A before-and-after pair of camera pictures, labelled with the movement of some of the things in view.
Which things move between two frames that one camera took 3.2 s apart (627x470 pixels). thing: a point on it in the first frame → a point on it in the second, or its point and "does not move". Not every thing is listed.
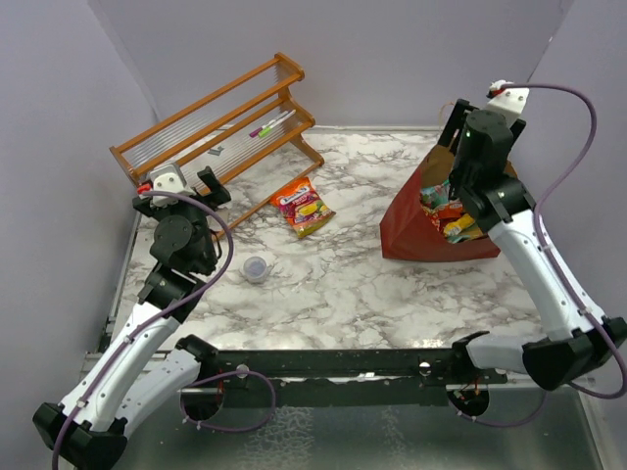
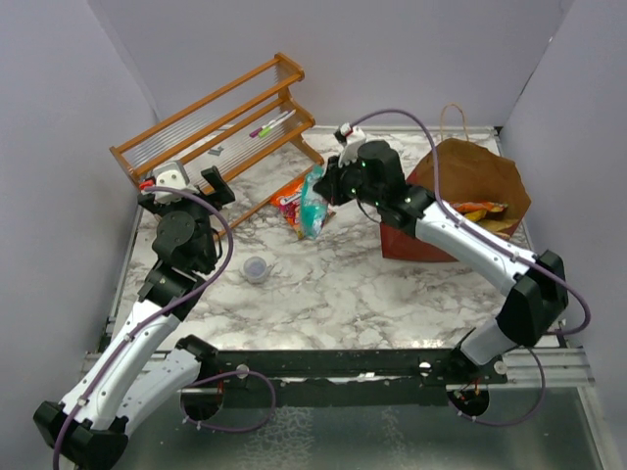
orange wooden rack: (248, 131) does not move
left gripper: (217, 195) does not move
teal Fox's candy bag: (436, 195) → (314, 209)
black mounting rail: (359, 377) does not move
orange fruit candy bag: (303, 208) does not move
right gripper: (455, 122) → (330, 185)
